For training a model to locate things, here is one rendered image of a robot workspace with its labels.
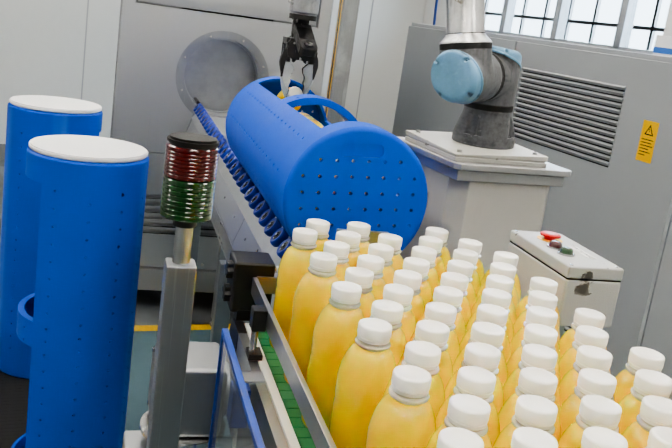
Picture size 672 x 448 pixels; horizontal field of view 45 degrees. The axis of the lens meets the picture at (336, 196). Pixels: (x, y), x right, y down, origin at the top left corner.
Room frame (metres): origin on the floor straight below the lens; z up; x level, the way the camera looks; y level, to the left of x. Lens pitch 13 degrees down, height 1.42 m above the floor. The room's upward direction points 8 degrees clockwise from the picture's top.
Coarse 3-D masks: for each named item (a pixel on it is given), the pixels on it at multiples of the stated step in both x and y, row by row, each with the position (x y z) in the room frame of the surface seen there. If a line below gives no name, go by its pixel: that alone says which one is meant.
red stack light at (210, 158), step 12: (168, 144) 0.94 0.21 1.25; (168, 156) 0.94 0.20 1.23; (180, 156) 0.93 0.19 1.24; (192, 156) 0.93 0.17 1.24; (204, 156) 0.93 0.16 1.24; (216, 156) 0.95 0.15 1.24; (168, 168) 0.94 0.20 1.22; (180, 168) 0.93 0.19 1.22; (192, 168) 0.93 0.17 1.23; (204, 168) 0.93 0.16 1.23; (216, 168) 0.96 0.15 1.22; (180, 180) 0.93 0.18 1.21; (192, 180) 0.93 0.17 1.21; (204, 180) 0.94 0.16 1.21
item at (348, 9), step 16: (352, 0) 2.92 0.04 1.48; (352, 16) 2.93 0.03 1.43; (336, 32) 2.95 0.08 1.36; (352, 32) 2.93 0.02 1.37; (336, 48) 2.92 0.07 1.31; (352, 48) 2.93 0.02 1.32; (336, 64) 2.92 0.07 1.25; (336, 80) 2.92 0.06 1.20; (336, 96) 2.92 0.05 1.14; (336, 112) 2.92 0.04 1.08
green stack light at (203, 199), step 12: (168, 180) 0.93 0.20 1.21; (168, 192) 0.93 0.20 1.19; (180, 192) 0.93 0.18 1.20; (192, 192) 0.93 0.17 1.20; (204, 192) 0.94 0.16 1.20; (168, 204) 0.93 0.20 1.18; (180, 204) 0.93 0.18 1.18; (192, 204) 0.93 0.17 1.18; (204, 204) 0.94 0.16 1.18; (168, 216) 0.93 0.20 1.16; (180, 216) 0.93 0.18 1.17; (192, 216) 0.93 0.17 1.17; (204, 216) 0.94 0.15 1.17
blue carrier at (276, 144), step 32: (256, 96) 2.08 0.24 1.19; (320, 96) 1.92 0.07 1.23; (256, 128) 1.84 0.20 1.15; (288, 128) 1.64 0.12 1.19; (320, 128) 1.52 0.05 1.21; (352, 128) 1.47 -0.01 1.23; (256, 160) 1.74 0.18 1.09; (288, 160) 1.49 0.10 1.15; (320, 160) 1.46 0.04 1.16; (384, 160) 1.49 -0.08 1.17; (416, 160) 1.51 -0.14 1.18; (288, 192) 1.44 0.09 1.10; (320, 192) 1.45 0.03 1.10; (352, 192) 1.47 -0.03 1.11; (384, 192) 1.49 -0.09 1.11; (416, 192) 1.51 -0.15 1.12; (288, 224) 1.44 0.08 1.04; (384, 224) 1.49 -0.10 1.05; (416, 224) 1.51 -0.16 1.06
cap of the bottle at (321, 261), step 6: (318, 252) 1.10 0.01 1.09; (324, 252) 1.11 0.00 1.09; (312, 258) 1.08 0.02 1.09; (318, 258) 1.08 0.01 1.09; (324, 258) 1.08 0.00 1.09; (330, 258) 1.08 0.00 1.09; (336, 258) 1.09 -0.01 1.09; (312, 264) 1.08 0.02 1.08; (318, 264) 1.07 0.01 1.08; (324, 264) 1.07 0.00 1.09; (330, 264) 1.08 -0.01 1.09; (336, 264) 1.09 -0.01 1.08; (318, 270) 1.08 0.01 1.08; (324, 270) 1.07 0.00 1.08; (330, 270) 1.08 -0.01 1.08
